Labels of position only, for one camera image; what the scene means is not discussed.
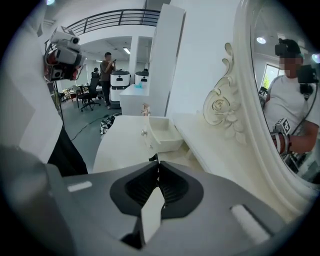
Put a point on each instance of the black office chair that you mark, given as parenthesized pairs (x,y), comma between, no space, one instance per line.
(90,95)

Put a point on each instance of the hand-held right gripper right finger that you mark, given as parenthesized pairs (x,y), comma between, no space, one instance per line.
(212,212)

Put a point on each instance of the person's black trousers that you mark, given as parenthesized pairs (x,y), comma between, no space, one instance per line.
(67,155)

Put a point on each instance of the black balcony railing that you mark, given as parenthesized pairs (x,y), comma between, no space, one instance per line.
(112,18)

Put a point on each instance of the cream small drawer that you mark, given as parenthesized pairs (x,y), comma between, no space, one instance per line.
(162,132)

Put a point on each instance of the cream ornate dressing table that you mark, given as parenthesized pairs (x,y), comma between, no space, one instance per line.
(120,140)

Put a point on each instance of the white boxy robot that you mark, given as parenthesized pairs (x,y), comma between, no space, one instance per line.
(120,85)
(142,77)

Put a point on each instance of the person's white shirt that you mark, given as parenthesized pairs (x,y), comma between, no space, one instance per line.
(22,100)

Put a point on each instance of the white cabinet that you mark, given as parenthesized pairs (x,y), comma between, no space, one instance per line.
(165,62)

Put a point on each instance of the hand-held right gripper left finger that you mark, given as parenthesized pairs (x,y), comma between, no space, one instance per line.
(100,200)

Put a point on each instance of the teal cloth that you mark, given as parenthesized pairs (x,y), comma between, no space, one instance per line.
(138,86)

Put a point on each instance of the oval vanity mirror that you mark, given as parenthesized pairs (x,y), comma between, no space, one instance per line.
(275,62)

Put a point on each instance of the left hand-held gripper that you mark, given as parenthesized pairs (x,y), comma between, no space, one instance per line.
(66,57)

